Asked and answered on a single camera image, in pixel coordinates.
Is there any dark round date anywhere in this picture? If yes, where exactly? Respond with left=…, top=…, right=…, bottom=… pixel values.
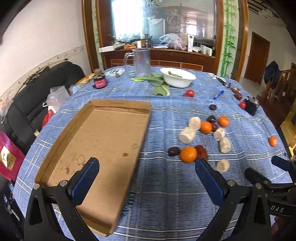
left=207, top=115, right=216, bottom=123

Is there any white bowl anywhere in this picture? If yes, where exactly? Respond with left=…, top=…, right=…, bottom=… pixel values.
left=160, top=67, right=196, bottom=88

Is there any clear plastic bag on sofa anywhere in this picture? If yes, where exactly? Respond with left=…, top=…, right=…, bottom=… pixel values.
left=42, top=85, right=70, bottom=113

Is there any red gift bag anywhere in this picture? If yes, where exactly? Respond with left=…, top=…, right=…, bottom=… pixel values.
left=0, top=132, right=25, bottom=181

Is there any white yam piece large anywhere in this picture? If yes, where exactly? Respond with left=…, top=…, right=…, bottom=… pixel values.
left=179, top=126, right=196, bottom=144

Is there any brown cardboard tray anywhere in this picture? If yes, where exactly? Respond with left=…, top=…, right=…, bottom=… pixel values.
left=34, top=99, right=152, bottom=237

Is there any white yam piece long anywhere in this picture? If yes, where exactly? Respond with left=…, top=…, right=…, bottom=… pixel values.
left=219, top=137, right=231, bottom=153

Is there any blue pen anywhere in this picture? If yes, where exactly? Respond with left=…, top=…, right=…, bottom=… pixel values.
left=212, top=90, right=224, bottom=100

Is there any white tube bottle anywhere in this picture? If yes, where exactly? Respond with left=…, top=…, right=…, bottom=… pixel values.
left=187, top=35, right=194, bottom=52

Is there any blue plaid tablecloth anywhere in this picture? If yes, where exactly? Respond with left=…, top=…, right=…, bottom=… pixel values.
left=13, top=72, right=290, bottom=240

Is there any clear plastic pitcher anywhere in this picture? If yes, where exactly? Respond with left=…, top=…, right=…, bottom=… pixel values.
left=123, top=48, right=152, bottom=78

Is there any red date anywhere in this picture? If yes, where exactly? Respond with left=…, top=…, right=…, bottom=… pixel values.
left=211, top=123, right=218, bottom=132
left=195, top=145, right=208, bottom=161

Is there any red tomato at edge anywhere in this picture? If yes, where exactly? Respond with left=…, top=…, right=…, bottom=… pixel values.
left=239, top=101, right=246, bottom=109

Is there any black leather sofa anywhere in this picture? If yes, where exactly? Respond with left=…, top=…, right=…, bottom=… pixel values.
left=1, top=61, right=85, bottom=154

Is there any large orange tangerine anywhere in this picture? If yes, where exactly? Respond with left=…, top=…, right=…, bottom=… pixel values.
left=180, top=146, right=198, bottom=163

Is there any white yam piece small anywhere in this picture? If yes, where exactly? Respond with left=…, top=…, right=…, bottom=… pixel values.
left=213, top=128, right=225, bottom=141

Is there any brown wooden door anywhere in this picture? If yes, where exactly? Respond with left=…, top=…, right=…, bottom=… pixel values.
left=244, top=32, right=270, bottom=85

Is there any green leafy vegetable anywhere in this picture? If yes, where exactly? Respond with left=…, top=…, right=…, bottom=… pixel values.
left=131, top=72, right=170, bottom=96

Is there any black box at edge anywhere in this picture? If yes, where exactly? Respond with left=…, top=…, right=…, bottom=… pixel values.
left=244, top=96, right=259, bottom=116

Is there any dark jar pink label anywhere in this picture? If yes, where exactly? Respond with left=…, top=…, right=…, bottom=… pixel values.
left=93, top=68, right=107, bottom=89

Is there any red tomato near bowl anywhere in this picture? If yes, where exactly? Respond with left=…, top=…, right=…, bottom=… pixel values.
left=183, top=90, right=194, bottom=97

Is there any wooden sideboard cabinet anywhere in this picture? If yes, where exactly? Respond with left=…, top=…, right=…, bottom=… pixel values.
left=102, top=48, right=218, bottom=74

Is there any red plastic bag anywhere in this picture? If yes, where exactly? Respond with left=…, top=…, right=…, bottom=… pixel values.
left=42, top=109, right=54, bottom=127

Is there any plastic bag on sideboard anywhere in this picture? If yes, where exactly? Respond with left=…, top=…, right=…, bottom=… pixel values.
left=159, top=33, right=187, bottom=51

